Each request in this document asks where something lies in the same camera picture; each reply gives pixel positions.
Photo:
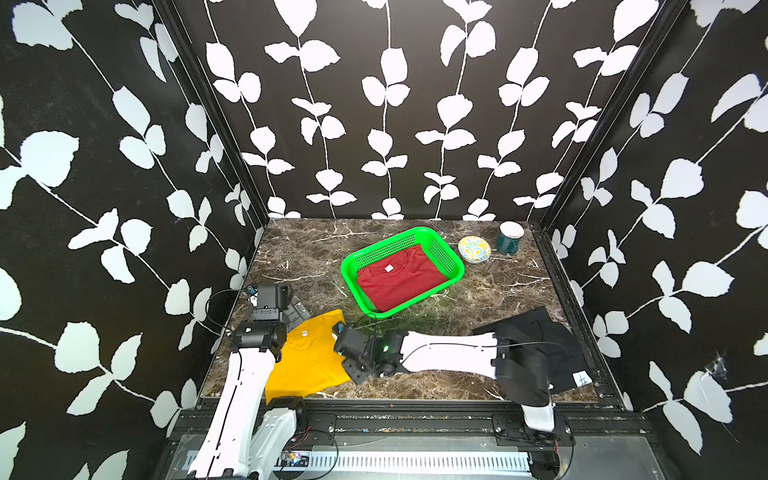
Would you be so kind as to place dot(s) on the patterned yellow blue bowl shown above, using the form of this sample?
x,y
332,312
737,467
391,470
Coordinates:
x,y
474,249

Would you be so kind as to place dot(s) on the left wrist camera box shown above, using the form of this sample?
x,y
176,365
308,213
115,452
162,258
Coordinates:
x,y
252,294

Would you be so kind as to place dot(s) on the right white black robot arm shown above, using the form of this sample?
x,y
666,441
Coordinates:
x,y
412,352

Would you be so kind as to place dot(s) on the dark green mug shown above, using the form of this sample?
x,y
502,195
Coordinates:
x,y
508,240

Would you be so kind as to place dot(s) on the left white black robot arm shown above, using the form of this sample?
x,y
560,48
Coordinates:
x,y
237,445

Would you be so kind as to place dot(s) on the green plastic basket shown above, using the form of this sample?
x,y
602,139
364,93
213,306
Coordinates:
x,y
436,249

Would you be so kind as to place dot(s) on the yellow t-shirt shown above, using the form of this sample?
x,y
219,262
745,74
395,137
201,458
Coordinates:
x,y
309,362

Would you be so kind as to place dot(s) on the white perforated rail strip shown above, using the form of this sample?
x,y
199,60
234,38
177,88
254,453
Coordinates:
x,y
425,462

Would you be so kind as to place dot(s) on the red t-shirt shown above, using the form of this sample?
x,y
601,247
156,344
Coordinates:
x,y
398,278

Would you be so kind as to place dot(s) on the black front mounting rail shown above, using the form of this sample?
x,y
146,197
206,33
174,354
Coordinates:
x,y
321,419

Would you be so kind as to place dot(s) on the black t-shirt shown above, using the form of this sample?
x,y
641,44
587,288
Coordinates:
x,y
558,354

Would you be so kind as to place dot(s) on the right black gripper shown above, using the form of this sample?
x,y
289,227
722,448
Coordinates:
x,y
350,371

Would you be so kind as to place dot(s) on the small circuit board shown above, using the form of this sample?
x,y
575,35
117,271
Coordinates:
x,y
293,460

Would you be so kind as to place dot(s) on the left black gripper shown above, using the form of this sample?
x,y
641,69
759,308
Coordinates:
x,y
295,310

